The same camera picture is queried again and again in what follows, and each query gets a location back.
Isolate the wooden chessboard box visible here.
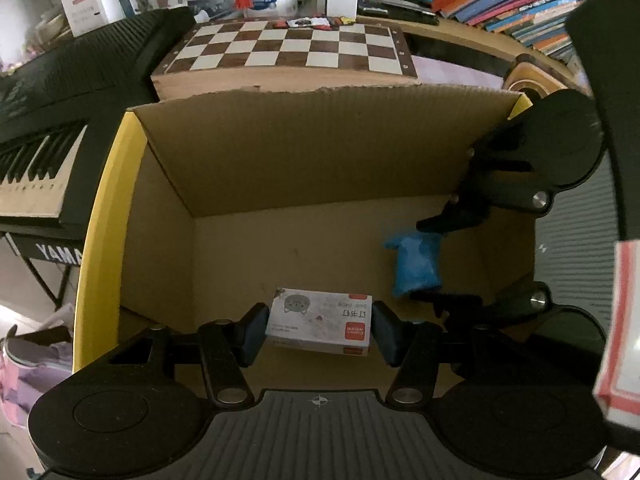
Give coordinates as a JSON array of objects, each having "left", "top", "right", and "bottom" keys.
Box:
[{"left": 152, "top": 18, "right": 418, "bottom": 101}]

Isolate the black Yamaha keyboard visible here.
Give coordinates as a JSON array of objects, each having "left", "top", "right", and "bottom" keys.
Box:
[{"left": 1, "top": 8, "right": 194, "bottom": 266}]

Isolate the blue object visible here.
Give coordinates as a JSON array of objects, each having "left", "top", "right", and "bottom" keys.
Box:
[{"left": 384, "top": 232, "right": 442, "bottom": 297}]

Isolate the yellow cardboard box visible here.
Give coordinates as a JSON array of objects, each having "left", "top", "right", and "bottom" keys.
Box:
[{"left": 74, "top": 84, "right": 529, "bottom": 370}]

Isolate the brown retro radio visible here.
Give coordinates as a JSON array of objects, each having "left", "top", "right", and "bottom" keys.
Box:
[{"left": 502, "top": 53, "right": 580, "bottom": 103}]

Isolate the white staples box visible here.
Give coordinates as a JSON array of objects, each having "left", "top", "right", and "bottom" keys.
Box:
[{"left": 266, "top": 288, "right": 373, "bottom": 356}]

